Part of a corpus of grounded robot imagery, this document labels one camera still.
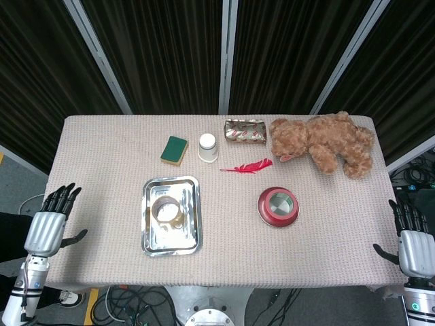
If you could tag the black pleated curtain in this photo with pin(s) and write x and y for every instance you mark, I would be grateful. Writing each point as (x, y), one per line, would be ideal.
(401, 74)
(159, 54)
(289, 54)
(40, 74)

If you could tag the rectangular steel tray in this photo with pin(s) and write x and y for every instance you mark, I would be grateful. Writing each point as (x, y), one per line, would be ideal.
(190, 234)

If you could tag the beige woven tablecloth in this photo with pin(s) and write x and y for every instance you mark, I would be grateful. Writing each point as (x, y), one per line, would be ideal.
(102, 153)

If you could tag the red tape roll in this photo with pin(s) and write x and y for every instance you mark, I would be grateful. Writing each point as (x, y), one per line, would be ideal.
(263, 208)

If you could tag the brown teddy bear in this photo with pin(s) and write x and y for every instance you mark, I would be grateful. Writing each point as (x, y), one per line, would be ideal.
(326, 139)

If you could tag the black white sneaker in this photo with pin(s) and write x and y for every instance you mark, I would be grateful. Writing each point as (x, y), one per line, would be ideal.
(72, 299)

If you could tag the yellow transparent tape roll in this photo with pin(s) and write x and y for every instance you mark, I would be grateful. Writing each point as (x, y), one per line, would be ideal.
(159, 217)

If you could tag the white paper cup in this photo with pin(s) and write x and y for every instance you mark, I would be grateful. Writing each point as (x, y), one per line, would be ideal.
(207, 149)

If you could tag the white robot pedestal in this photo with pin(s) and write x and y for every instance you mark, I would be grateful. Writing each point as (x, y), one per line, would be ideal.
(209, 302)

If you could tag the green yellow sponge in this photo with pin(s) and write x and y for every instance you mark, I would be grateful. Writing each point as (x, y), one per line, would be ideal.
(174, 149)

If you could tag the white metal frame post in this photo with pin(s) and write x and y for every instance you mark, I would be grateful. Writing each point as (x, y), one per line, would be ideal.
(346, 57)
(227, 57)
(98, 57)
(411, 157)

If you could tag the gold foil snack package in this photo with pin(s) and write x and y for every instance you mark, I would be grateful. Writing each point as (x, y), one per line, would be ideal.
(244, 133)

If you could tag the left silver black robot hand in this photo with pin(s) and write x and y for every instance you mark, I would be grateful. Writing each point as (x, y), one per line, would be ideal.
(46, 231)

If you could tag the small steel plate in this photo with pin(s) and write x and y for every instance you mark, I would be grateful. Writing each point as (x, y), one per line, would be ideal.
(280, 205)

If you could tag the red feather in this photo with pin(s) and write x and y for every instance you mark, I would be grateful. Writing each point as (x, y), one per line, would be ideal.
(251, 167)

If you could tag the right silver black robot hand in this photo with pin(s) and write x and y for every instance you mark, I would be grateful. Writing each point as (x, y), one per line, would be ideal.
(416, 251)

